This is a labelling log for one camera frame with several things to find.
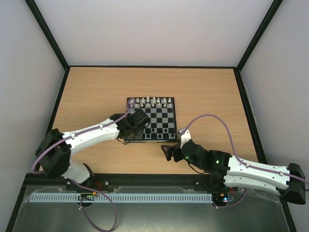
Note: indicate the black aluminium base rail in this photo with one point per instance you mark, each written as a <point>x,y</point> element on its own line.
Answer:
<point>198,182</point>

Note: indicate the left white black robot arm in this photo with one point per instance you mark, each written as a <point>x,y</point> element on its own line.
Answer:
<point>55,151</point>

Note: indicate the left black frame post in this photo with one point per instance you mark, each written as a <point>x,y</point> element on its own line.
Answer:
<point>32,5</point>

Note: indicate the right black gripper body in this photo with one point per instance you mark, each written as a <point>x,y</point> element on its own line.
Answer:
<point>175,152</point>

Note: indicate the black frame post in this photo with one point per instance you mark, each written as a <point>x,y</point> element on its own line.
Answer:
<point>259,33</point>
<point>32,5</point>

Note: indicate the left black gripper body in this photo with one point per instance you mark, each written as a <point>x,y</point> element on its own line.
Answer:
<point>136,135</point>

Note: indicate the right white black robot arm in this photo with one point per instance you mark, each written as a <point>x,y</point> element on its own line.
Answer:
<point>226,170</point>

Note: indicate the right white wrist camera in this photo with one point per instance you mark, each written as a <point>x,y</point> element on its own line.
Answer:
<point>183,136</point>

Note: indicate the black and silver chessboard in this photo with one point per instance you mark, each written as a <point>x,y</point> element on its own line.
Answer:
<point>160,118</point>

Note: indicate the circuit board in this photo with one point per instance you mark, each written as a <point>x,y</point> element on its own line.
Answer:
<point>222,198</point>
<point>88,196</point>

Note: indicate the right circuit board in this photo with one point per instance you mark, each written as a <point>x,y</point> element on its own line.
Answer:
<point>222,198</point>

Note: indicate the left circuit board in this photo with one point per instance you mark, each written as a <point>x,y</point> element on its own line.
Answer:
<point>88,196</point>

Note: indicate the light blue slotted cable duct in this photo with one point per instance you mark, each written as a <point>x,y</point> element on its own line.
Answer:
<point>123,198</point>

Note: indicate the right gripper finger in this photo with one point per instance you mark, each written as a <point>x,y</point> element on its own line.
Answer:
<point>167,152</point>
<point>167,147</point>

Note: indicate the right black frame post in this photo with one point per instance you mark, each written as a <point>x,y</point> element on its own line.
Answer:
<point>259,33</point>

